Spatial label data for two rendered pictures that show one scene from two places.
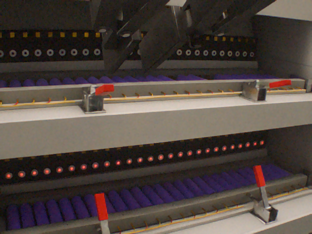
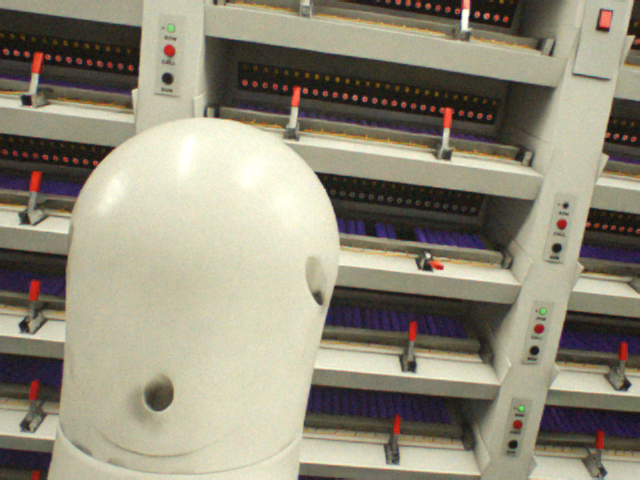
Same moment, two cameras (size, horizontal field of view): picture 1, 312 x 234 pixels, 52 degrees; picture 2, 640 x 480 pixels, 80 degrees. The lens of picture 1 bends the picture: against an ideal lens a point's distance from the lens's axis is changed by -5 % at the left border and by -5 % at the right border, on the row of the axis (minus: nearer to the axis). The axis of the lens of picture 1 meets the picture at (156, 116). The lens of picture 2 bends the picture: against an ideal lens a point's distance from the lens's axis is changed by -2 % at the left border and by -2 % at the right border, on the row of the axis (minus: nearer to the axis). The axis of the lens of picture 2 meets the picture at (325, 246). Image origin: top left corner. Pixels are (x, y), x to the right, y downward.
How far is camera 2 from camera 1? 0.34 m
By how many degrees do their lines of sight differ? 24
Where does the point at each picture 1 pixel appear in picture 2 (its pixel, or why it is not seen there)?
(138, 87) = not seen: hidden behind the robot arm
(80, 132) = not seen: hidden behind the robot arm
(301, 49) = (516, 222)
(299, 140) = (490, 308)
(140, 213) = not seen: hidden behind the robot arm
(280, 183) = (444, 342)
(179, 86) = (357, 241)
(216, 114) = (375, 274)
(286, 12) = (492, 189)
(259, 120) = (420, 286)
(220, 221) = (367, 354)
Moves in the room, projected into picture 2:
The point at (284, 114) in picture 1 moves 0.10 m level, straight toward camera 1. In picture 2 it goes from (451, 287) to (424, 294)
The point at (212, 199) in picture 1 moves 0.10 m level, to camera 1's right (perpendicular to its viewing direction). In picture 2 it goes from (369, 334) to (420, 347)
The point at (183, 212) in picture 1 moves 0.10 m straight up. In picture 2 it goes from (341, 336) to (348, 288)
